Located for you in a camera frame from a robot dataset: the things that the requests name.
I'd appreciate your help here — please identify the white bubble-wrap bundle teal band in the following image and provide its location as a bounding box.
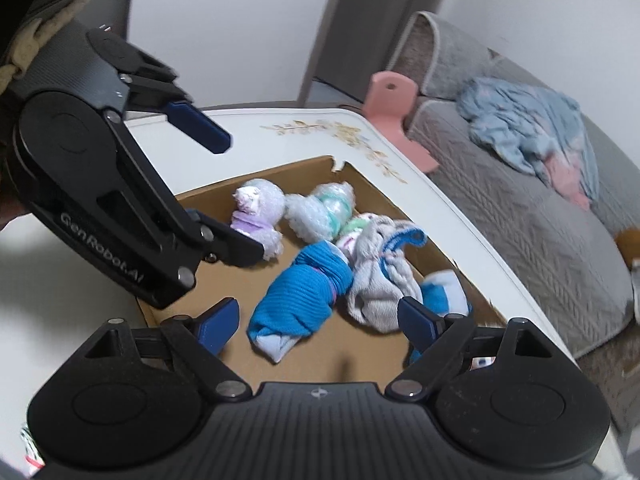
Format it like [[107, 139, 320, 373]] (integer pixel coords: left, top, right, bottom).
[[284, 181, 357, 246]]

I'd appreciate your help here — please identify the white floral sock bundle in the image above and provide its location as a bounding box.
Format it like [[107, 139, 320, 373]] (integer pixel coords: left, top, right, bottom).
[[336, 212, 381, 256]]

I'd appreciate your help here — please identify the pink cloth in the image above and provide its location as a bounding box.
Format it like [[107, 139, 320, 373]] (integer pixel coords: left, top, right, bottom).
[[542, 152, 593, 211]]

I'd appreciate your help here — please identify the grey door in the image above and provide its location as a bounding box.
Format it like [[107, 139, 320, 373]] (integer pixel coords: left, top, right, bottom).
[[297, 0, 461, 108]]

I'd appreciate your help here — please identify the brown plush toy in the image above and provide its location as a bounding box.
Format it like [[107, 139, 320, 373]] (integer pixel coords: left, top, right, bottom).
[[615, 227, 640, 271]]

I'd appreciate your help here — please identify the light blue blanket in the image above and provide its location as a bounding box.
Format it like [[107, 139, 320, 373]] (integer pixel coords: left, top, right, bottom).
[[457, 77, 601, 211]]

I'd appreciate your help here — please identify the grey sock bundle blue trim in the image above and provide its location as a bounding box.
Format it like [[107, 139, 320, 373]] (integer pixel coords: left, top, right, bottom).
[[347, 215, 428, 333]]

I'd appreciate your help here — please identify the blue and white sock bundle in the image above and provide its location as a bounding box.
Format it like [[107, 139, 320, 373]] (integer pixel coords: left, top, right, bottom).
[[407, 270, 473, 366]]

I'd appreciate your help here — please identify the fluffy white purple sock bundle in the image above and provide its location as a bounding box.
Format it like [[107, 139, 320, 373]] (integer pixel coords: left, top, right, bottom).
[[230, 178, 286, 261]]

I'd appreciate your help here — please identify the grey quilted sofa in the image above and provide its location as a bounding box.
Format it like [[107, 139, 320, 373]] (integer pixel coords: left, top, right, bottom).
[[395, 10, 640, 436]]

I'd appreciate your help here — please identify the pink child chair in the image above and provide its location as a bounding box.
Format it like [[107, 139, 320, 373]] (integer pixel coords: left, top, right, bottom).
[[362, 71, 441, 173]]

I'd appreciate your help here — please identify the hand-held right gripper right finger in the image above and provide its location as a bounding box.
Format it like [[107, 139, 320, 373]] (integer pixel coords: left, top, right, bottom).
[[385, 296, 552, 403]]

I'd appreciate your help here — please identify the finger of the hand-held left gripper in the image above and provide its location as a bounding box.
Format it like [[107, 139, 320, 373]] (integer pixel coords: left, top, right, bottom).
[[104, 114, 266, 283], [124, 76, 232, 155]]

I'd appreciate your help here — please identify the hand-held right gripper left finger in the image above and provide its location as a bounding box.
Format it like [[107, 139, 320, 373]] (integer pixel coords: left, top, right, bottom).
[[82, 297, 253, 403]]

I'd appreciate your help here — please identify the shallow cardboard box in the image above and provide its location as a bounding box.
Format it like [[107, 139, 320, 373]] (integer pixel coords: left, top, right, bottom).
[[135, 155, 508, 396]]

